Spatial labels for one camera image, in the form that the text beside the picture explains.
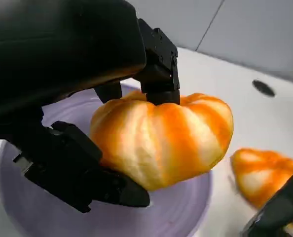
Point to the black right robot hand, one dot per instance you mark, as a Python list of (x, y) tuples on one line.
[(279, 214)]

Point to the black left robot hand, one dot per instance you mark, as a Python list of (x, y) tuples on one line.
[(62, 49)]

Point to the orange white toy bread roll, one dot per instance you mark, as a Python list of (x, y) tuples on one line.
[(166, 143), (257, 170)]

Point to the lilac plate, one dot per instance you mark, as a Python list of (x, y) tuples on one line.
[(161, 212)]

